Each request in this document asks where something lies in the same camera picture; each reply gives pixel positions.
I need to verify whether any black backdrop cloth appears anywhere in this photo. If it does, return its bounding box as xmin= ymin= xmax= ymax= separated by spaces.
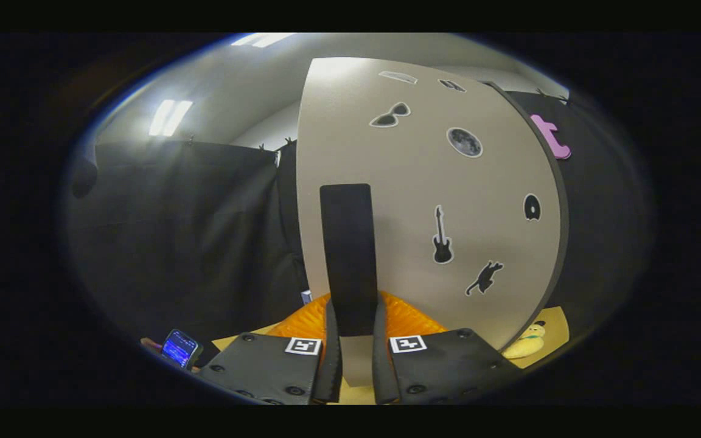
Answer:
xmin=65 ymin=88 xmax=655 ymax=366

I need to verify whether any dark grey cabinet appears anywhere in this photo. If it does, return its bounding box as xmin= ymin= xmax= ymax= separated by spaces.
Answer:
xmin=484 ymin=81 xmax=571 ymax=353

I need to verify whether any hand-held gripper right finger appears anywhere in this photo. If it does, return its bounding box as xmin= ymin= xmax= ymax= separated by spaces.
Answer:
xmin=372 ymin=291 xmax=521 ymax=405

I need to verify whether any black door handle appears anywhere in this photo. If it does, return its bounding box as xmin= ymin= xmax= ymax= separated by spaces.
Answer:
xmin=319 ymin=183 xmax=379 ymax=337

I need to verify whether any long ceiling strip light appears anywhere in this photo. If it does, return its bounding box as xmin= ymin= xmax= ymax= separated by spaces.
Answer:
xmin=148 ymin=99 xmax=193 ymax=137

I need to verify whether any yellow plush toy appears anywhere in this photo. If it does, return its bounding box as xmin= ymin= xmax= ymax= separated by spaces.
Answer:
xmin=503 ymin=321 xmax=547 ymax=360

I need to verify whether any white cabinet door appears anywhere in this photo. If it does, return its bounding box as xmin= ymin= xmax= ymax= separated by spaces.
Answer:
xmin=296 ymin=57 xmax=564 ymax=388

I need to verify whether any smartphone with lit screen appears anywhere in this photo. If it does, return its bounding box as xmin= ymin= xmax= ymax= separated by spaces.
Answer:
xmin=162 ymin=329 xmax=203 ymax=370

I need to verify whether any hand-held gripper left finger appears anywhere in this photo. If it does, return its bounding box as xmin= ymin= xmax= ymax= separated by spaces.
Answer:
xmin=195 ymin=292 xmax=344 ymax=405

